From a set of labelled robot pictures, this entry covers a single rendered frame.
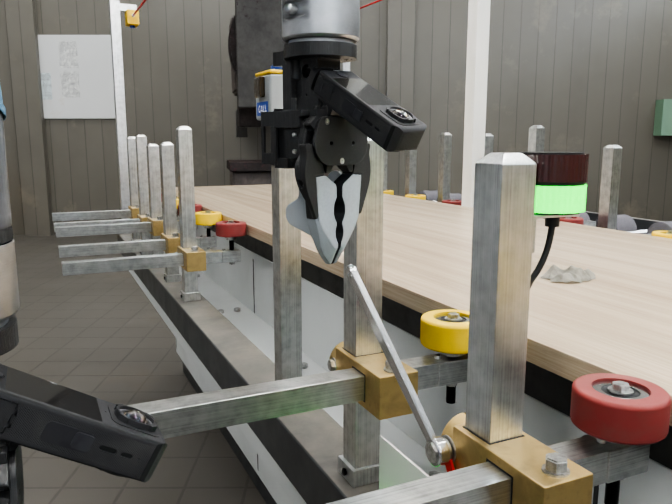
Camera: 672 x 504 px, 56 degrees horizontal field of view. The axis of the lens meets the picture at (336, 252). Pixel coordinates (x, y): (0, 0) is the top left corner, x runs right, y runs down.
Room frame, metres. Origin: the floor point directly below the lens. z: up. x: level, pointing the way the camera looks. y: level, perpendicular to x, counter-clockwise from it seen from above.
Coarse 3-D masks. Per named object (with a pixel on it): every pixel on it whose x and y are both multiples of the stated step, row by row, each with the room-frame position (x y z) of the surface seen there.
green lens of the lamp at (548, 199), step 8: (536, 192) 0.52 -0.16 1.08; (544, 192) 0.51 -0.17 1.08; (552, 192) 0.51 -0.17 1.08; (560, 192) 0.51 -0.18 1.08; (568, 192) 0.51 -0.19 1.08; (576, 192) 0.51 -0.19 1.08; (584, 192) 0.52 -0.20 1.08; (536, 200) 0.52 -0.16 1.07; (544, 200) 0.51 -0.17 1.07; (552, 200) 0.51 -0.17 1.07; (560, 200) 0.51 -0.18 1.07; (568, 200) 0.51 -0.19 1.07; (576, 200) 0.51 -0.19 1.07; (584, 200) 0.52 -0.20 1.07; (536, 208) 0.52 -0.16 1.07; (544, 208) 0.51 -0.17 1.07; (552, 208) 0.51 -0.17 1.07; (560, 208) 0.51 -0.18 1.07; (568, 208) 0.51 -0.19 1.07; (576, 208) 0.51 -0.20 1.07; (584, 208) 0.52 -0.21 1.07
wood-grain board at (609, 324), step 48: (240, 192) 2.69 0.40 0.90; (384, 240) 1.40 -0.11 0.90; (432, 240) 1.40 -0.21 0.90; (576, 240) 1.40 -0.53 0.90; (624, 240) 1.40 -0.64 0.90; (384, 288) 0.99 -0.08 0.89; (432, 288) 0.93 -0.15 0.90; (576, 288) 0.93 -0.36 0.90; (624, 288) 0.93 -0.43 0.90; (528, 336) 0.70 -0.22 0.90; (576, 336) 0.70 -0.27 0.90; (624, 336) 0.70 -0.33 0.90
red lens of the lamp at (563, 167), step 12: (528, 156) 0.52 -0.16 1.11; (540, 156) 0.52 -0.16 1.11; (552, 156) 0.51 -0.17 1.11; (564, 156) 0.51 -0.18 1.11; (576, 156) 0.51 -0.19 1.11; (588, 156) 0.52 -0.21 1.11; (540, 168) 0.52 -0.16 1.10; (552, 168) 0.51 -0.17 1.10; (564, 168) 0.51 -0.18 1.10; (576, 168) 0.51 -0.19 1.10; (540, 180) 0.51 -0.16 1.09; (552, 180) 0.51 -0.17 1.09; (564, 180) 0.51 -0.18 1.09; (576, 180) 0.51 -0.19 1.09
